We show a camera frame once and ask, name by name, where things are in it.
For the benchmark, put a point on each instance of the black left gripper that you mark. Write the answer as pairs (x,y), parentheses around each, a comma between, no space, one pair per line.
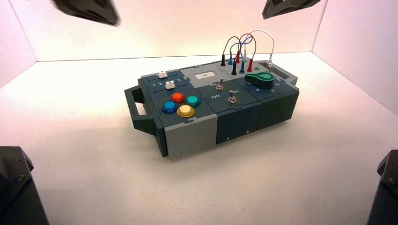
(88,8)

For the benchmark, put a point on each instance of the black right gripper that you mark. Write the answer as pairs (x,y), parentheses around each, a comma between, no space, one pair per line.
(284,6)

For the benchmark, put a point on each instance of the red round push button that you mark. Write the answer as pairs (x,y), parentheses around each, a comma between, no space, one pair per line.
(177,97)

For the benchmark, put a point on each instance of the blue round push button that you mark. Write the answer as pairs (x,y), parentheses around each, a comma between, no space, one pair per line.
(169,107)

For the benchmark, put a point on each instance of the green round push button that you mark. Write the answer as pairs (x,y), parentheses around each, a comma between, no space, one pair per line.
(192,100)

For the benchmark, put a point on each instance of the yellow round push button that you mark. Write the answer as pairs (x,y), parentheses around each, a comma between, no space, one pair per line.
(185,110)

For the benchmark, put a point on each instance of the green rotary dial knob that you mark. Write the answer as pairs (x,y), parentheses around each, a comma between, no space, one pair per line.
(260,79)

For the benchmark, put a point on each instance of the white slider knob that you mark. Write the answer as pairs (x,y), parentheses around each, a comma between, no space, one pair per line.
(169,84)
(162,74)

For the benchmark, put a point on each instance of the small white display window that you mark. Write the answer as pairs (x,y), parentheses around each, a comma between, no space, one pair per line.
(205,74)

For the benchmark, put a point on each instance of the dark teal grey task box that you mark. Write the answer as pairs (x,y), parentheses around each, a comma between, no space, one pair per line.
(189,136)

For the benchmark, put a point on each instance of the metal toggle switch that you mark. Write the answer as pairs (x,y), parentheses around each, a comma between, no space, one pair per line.
(219,84)
(231,97)

